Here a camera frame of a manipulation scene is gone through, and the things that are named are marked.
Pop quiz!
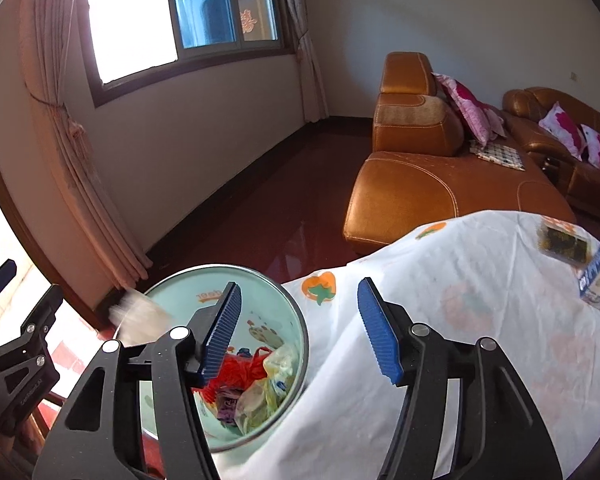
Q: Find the red foam fruit net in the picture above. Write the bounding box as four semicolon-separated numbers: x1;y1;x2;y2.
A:
202;345;273;403

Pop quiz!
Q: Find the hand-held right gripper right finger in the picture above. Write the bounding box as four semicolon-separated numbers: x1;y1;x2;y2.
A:
357;276;563;480

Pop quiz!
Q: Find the clear plastic bag red print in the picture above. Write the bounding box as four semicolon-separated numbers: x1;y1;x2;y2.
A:
235;342;301;433

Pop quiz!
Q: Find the checkered cloth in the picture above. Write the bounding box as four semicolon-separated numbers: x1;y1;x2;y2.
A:
469;140;527;172

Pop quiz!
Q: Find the purple foil wrapper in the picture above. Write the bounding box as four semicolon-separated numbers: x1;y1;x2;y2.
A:
215;392;241;428

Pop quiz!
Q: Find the long pink curtain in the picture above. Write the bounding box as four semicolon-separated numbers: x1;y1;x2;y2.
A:
20;0;153;291

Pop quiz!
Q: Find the white label packet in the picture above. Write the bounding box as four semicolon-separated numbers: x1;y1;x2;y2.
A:
109;287;178;346

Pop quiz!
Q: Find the red wooden chair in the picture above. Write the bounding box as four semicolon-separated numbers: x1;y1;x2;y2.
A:
30;392;76;442

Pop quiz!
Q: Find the light green plastic bin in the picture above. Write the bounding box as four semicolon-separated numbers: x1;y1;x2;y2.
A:
140;262;311;453

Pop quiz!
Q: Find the brown leather chaise sofa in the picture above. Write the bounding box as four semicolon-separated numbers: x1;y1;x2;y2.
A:
342;51;578;256

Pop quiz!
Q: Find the dark seaweed packet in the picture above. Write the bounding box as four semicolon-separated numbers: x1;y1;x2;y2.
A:
536;215;598;266

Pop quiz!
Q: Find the large pink floral pillow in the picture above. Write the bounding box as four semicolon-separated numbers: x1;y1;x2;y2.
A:
432;72;506;147

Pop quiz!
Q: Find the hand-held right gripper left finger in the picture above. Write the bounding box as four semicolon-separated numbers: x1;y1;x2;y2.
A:
32;281;243;480

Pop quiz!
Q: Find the narrow pale curtain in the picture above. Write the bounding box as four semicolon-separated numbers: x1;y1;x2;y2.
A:
275;0;331;123

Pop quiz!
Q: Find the sliding glass window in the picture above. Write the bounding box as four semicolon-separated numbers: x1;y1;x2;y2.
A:
77;0;301;108

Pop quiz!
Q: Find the white printed tablecloth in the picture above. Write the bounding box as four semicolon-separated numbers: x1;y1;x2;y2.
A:
215;210;600;480

